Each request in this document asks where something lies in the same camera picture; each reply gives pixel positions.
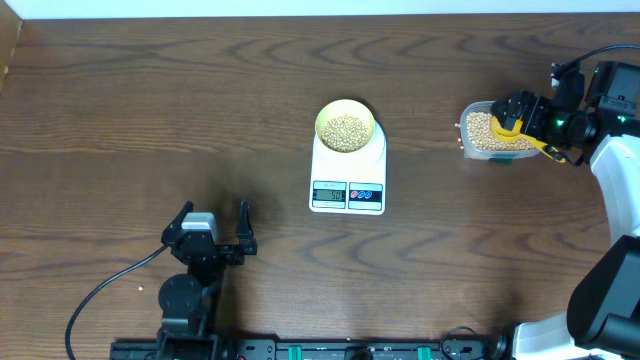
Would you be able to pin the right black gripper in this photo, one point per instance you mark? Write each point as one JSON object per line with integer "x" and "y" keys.
{"x": 537, "y": 107}

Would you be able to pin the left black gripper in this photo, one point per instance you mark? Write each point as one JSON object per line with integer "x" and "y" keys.
{"x": 245, "y": 241}

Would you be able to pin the yellow measuring scoop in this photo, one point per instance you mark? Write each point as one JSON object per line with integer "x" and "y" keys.
{"x": 515, "y": 134}

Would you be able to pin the white digital kitchen scale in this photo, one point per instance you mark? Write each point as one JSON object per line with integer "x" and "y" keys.
{"x": 349, "y": 183}

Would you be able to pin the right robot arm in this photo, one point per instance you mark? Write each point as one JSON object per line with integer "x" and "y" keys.
{"x": 600, "y": 118}

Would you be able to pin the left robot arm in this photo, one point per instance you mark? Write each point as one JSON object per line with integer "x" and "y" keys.
{"x": 189, "y": 301}

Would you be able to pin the yellow plastic bowl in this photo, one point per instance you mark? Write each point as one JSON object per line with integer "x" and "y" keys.
{"x": 345, "y": 126}

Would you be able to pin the clear container of soybeans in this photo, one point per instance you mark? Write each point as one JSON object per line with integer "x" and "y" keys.
{"x": 479, "y": 141}

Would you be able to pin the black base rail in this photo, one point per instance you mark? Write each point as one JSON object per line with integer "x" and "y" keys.
{"x": 266, "y": 349}

